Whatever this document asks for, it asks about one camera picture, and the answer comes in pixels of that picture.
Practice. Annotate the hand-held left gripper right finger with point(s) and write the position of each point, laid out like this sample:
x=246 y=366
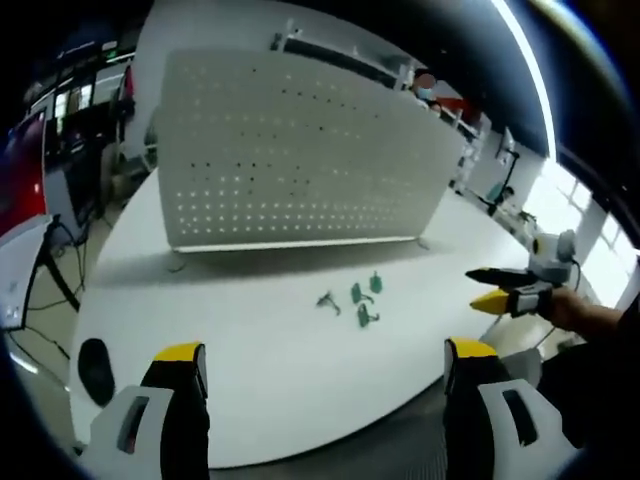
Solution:
x=492 y=410

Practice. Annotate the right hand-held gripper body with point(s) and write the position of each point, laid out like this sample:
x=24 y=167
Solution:
x=547 y=257

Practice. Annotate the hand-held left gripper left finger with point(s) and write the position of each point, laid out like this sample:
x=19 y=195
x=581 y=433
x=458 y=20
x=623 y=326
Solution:
x=150 y=415

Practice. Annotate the dark metal hook assembly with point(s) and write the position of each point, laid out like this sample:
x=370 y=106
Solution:
x=327 y=301

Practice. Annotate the white perforated mounting plate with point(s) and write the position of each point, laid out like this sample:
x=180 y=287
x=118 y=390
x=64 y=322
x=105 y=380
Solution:
x=300 y=150

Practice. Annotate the person's right hand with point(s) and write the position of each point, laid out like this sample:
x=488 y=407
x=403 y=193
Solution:
x=580 y=312

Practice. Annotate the black oval pad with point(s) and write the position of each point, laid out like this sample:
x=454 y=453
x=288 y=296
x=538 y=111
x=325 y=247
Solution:
x=96 y=372

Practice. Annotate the electric scooter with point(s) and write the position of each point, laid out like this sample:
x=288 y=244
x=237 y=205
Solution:
x=500 y=192

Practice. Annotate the person's dark clothing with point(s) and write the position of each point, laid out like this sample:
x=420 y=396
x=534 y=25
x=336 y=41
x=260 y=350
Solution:
x=595 y=385

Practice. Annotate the ceiling light strip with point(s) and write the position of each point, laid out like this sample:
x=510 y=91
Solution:
x=535 y=70

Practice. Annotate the white-framed monitor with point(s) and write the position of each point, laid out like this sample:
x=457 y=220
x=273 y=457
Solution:
x=17 y=272

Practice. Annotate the red panel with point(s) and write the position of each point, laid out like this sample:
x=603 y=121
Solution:
x=20 y=165

